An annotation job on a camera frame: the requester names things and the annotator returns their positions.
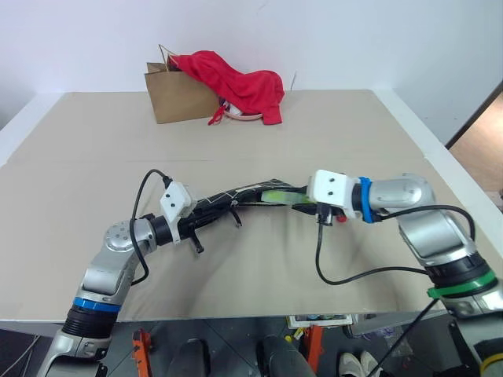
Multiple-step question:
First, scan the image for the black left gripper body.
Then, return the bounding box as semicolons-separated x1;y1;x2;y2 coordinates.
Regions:
178;208;221;239

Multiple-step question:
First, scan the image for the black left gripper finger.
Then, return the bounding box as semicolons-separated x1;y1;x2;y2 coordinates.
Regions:
210;203;242;229
186;229;206;255

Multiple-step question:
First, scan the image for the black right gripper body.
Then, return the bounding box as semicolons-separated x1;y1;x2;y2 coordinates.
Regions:
313;201;349;229

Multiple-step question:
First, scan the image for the green highlighter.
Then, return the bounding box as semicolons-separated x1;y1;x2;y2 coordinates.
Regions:
262;189;312;206

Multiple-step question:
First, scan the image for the beige table cover board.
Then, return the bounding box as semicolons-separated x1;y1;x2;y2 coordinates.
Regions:
0;89;479;324

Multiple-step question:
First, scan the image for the box with colourful items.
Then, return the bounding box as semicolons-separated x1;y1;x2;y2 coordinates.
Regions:
286;313;355;330

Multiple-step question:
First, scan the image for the red cloth garment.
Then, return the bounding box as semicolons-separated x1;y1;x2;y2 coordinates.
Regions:
171;49;286;127

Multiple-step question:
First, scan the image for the orange clamp tool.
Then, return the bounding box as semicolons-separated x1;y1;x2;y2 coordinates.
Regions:
132;328;152;377
302;324;325;371

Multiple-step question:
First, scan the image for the brown paper bag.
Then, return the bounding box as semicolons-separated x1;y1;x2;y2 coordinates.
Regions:
143;43;222;125

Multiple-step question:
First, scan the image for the dark rounded shape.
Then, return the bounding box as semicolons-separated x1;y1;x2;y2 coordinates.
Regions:
256;333;317;377

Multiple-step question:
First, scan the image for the white shoe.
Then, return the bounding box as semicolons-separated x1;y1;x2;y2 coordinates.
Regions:
339;352;361;377
359;350;381;377

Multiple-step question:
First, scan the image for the brown wooden door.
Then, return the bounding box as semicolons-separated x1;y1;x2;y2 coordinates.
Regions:
445;79;503;194

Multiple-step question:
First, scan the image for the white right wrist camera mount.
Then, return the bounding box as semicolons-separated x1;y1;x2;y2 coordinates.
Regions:
306;169;362;221

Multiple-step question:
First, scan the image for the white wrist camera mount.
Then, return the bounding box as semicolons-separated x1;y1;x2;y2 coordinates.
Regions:
159;181;198;246
306;169;362;221

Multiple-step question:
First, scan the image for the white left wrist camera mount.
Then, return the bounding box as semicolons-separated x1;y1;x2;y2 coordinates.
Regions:
159;181;198;246

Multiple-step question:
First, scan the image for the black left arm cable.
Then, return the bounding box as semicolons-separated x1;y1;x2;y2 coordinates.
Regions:
130;168;174;287

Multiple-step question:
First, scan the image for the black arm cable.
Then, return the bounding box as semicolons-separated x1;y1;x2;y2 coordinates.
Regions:
130;168;174;287
315;203;477;377

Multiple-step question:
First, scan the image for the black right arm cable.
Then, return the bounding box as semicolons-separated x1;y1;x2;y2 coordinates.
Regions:
315;203;477;377

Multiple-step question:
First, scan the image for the black part with yellow ring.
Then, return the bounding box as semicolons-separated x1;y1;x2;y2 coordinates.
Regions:
472;339;503;377

